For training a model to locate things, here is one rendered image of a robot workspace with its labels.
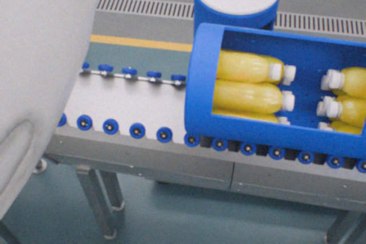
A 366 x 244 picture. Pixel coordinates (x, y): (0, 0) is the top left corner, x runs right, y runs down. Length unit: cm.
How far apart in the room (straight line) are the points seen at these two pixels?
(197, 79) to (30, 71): 84
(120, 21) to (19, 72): 277
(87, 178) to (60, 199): 68
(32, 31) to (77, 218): 202
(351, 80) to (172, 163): 53
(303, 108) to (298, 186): 22
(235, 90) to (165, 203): 119
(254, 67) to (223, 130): 17
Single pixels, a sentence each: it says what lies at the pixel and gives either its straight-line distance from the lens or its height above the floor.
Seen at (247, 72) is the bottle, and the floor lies 117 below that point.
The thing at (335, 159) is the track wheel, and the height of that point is 97.
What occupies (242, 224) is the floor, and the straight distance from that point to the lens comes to 213.
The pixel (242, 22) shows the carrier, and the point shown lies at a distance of 143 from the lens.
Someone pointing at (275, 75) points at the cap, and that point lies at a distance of 108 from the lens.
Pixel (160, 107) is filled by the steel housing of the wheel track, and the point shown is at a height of 93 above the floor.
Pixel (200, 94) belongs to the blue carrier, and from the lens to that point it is 101.
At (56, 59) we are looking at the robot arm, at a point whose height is 183.
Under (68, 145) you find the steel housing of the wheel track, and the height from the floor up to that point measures 87.
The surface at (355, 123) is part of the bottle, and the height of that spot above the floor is 111.
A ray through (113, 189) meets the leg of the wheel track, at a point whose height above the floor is 23.
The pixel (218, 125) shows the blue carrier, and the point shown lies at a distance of 105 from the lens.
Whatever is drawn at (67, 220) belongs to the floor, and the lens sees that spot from 220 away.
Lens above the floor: 197
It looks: 53 degrees down
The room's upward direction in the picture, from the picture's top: 1 degrees counter-clockwise
